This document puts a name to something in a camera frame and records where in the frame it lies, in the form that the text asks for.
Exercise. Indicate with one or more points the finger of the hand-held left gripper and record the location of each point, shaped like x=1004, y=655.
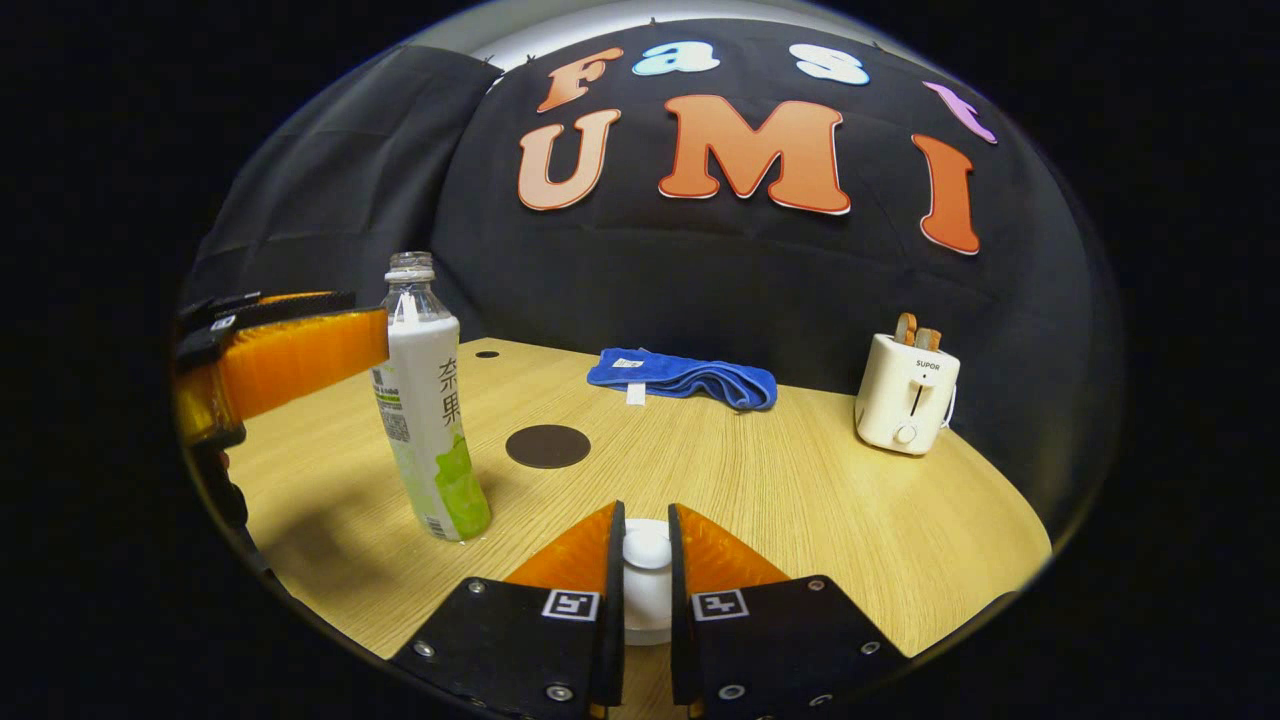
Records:
x=290, y=305
x=300, y=355

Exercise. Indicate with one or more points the dark brown round coaster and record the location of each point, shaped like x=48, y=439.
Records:
x=548, y=446

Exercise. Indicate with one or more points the white toaster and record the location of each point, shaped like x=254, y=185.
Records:
x=900, y=400

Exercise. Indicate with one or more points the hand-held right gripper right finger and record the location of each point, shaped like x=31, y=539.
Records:
x=680, y=620

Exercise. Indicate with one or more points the blue towel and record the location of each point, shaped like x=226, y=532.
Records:
x=690, y=378

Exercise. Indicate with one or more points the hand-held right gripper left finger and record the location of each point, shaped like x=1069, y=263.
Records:
x=612, y=620

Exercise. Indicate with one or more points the toasted bread slice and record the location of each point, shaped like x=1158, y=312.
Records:
x=930, y=339
x=905, y=328

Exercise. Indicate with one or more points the clear water bottle green label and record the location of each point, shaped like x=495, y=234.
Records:
x=425, y=400

